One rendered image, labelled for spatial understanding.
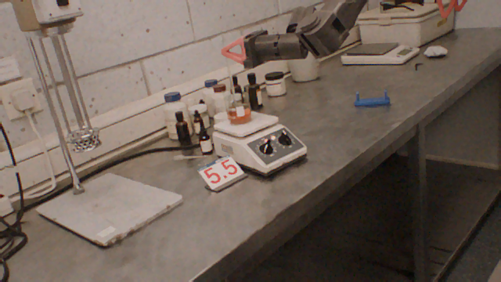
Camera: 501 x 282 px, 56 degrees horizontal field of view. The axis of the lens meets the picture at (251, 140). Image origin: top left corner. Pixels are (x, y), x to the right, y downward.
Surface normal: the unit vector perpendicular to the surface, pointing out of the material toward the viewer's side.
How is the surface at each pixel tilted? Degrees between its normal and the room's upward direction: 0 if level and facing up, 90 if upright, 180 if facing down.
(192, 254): 0
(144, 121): 90
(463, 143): 91
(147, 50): 90
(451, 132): 90
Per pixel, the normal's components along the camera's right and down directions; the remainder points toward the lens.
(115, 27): 0.73, 0.12
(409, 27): -0.69, 0.41
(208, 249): -0.16, -0.92
